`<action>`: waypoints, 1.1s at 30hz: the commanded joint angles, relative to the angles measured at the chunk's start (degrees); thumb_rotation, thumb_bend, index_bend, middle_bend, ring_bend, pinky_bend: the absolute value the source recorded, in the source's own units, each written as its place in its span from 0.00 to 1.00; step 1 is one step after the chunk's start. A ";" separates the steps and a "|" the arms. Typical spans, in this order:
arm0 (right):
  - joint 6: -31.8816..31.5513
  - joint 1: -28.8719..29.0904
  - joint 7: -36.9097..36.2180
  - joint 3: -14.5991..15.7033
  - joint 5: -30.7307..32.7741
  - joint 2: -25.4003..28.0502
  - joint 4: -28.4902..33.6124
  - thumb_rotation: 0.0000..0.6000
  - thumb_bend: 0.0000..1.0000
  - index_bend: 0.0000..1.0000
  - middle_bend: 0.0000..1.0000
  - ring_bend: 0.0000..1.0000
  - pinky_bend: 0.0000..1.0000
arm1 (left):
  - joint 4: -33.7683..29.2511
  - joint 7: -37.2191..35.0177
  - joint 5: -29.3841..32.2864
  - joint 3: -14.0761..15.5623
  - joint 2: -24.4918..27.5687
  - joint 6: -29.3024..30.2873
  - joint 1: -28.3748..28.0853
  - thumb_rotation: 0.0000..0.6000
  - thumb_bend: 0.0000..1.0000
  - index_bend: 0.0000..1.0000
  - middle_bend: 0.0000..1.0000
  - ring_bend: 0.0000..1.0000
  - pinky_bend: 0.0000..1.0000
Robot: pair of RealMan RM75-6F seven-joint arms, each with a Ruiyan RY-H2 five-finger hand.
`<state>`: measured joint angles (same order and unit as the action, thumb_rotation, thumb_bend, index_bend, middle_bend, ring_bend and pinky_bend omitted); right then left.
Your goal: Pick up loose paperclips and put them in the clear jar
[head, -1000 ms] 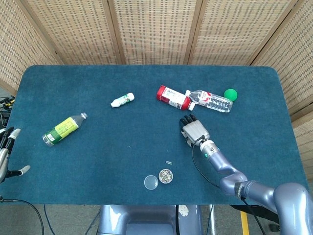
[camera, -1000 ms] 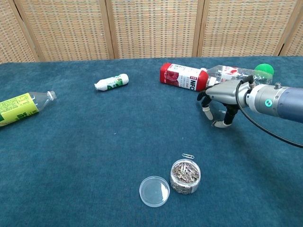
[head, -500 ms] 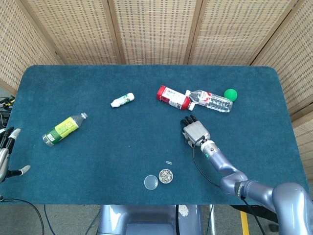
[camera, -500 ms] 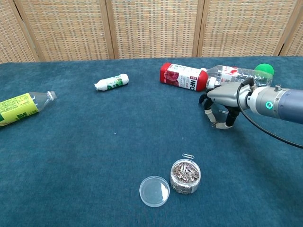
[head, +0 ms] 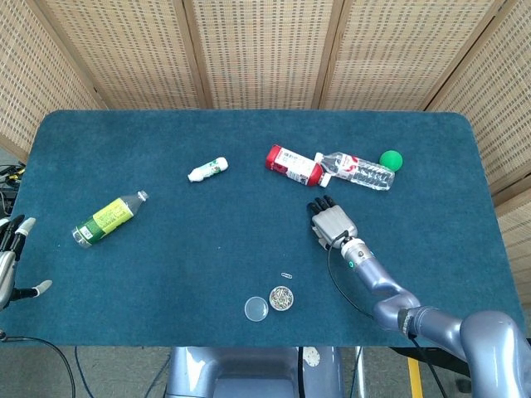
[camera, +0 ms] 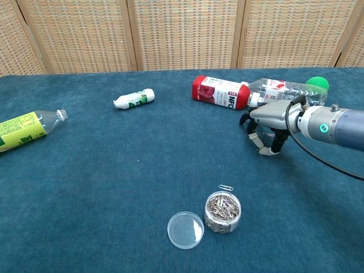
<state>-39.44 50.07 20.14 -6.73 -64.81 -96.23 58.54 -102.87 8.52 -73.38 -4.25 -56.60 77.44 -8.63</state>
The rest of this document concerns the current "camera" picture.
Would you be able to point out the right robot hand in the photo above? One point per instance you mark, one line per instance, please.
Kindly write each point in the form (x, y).
(273, 115)

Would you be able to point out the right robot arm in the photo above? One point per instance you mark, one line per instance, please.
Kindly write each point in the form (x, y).
(341, 128)

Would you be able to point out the heap of paper clips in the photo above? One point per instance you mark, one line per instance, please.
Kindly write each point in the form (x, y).
(223, 206)

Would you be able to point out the jar of paper clips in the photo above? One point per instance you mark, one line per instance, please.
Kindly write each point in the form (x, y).
(222, 213)

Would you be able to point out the clear water bottle red label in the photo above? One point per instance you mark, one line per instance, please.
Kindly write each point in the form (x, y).
(284, 89)

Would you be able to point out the green ball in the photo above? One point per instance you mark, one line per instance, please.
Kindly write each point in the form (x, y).
(318, 82)

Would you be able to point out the red juice bottle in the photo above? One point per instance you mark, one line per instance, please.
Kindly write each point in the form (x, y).
(219, 92)

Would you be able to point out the woven bamboo screen panel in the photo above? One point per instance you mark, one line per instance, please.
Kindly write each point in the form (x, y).
(17, 37)
(357, 42)
(79, 34)
(182, 31)
(290, 31)

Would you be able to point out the small white plastic bottle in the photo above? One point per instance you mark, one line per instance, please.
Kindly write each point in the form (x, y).
(135, 99)

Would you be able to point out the clear round plastic lid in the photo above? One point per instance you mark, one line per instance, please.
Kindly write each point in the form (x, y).
(185, 230)

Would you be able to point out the blue felt table cloth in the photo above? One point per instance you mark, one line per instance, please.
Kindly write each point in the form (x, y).
(113, 185)

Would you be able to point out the green yellow label plastic bottle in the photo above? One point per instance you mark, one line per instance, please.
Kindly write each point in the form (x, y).
(22, 130)

